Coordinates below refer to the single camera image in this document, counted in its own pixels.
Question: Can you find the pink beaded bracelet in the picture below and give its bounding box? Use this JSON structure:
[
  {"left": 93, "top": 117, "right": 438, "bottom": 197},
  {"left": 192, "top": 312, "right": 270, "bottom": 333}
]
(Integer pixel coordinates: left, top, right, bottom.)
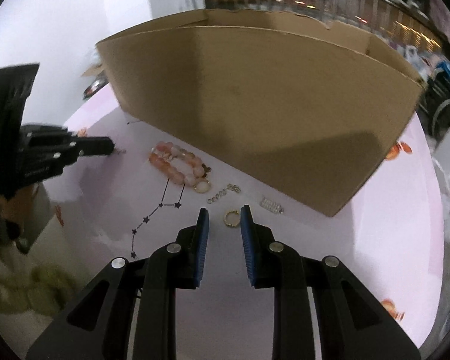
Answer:
[{"left": 148, "top": 140, "right": 207, "bottom": 188}]

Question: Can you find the silver chain link jewelry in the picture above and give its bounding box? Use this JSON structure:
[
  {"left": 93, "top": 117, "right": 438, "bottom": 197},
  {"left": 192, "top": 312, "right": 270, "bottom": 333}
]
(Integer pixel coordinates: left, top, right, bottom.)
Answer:
[{"left": 206, "top": 184, "right": 241, "bottom": 205}]

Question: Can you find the silver crystal clip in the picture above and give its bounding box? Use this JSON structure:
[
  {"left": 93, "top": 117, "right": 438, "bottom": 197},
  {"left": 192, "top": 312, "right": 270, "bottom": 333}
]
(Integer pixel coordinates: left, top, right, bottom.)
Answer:
[{"left": 259, "top": 197, "right": 284, "bottom": 215}]

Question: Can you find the brown cardboard box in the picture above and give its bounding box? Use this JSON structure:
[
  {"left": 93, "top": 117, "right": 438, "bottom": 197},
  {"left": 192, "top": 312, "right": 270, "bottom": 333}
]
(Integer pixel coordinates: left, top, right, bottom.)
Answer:
[{"left": 97, "top": 9, "right": 423, "bottom": 217}]

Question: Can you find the wheelchair with blue bag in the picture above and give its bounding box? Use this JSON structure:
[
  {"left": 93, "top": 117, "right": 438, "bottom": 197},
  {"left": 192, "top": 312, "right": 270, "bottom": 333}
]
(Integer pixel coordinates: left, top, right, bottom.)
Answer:
[{"left": 417, "top": 60, "right": 450, "bottom": 141}]

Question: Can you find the metal balcony railing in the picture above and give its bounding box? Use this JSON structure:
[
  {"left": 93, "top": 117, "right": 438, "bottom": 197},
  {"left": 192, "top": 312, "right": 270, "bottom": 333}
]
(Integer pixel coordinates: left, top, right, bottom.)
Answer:
[{"left": 205, "top": 0, "right": 446, "bottom": 52}]

